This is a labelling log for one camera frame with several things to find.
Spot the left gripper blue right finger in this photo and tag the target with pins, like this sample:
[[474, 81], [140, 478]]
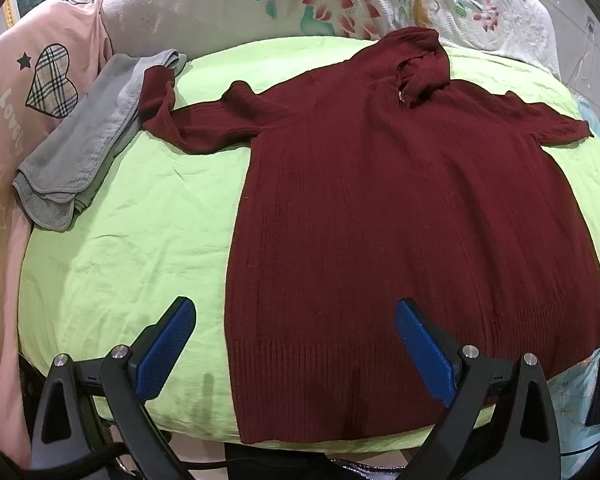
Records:
[[432, 349]]

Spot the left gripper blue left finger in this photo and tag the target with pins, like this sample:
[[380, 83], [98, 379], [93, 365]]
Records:
[[157, 349]]

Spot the grey folded towel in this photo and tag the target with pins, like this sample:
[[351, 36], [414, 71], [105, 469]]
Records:
[[60, 178]]

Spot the light green bed sheet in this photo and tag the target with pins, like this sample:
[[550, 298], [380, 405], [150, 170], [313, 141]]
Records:
[[160, 227]]

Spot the dark red knit sweater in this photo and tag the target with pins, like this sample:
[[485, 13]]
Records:
[[374, 180]]

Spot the light blue patterned bedding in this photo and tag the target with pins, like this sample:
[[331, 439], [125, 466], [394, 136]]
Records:
[[576, 392]]

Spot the white floral quilt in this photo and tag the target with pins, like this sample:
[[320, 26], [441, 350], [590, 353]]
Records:
[[518, 29]]

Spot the pink heart print pillow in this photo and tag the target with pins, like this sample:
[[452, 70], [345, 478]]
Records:
[[48, 59]]

